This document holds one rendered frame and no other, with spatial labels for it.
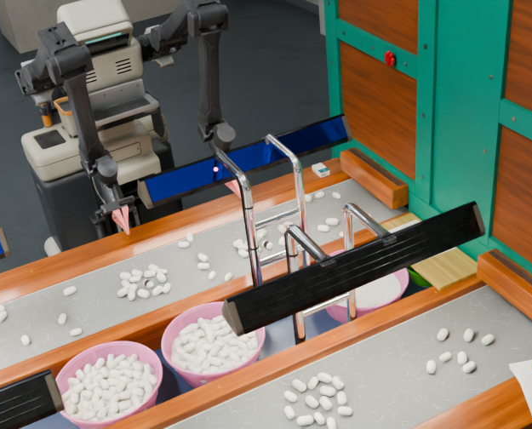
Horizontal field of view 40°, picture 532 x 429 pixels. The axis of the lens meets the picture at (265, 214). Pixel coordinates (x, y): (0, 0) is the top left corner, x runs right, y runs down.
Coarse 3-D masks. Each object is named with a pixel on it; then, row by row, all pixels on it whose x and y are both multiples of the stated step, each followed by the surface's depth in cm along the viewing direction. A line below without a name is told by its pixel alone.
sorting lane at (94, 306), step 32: (352, 192) 240; (224, 224) 231; (320, 224) 226; (160, 256) 221; (192, 256) 219; (224, 256) 217; (64, 288) 212; (96, 288) 211; (192, 288) 206; (32, 320) 201; (96, 320) 199; (0, 352) 192; (32, 352) 190
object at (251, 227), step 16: (272, 144) 194; (224, 160) 189; (240, 176) 182; (240, 192) 182; (304, 192) 191; (304, 208) 193; (256, 224) 189; (272, 224) 191; (304, 224) 195; (256, 240) 191; (256, 256) 193; (272, 256) 197; (304, 256) 201; (256, 272) 196
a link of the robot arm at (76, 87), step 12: (84, 48) 188; (48, 60) 184; (72, 72) 190; (84, 72) 190; (72, 84) 190; (84, 84) 193; (72, 96) 194; (84, 96) 195; (72, 108) 199; (84, 108) 198; (84, 120) 201; (84, 132) 204; (96, 132) 207; (84, 144) 208; (96, 144) 210; (84, 156) 211; (96, 156) 213
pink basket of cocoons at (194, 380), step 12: (192, 312) 194; (204, 312) 196; (216, 312) 196; (180, 324) 193; (168, 336) 188; (264, 336) 183; (168, 348) 186; (168, 360) 179; (252, 360) 179; (180, 372) 178; (228, 372) 174; (192, 384) 181; (204, 384) 178
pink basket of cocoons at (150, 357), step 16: (112, 352) 187; (128, 352) 187; (144, 352) 184; (64, 368) 180; (80, 368) 184; (160, 368) 177; (64, 384) 179; (160, 384) 173; (64, 416) 168; (128, 416) 166
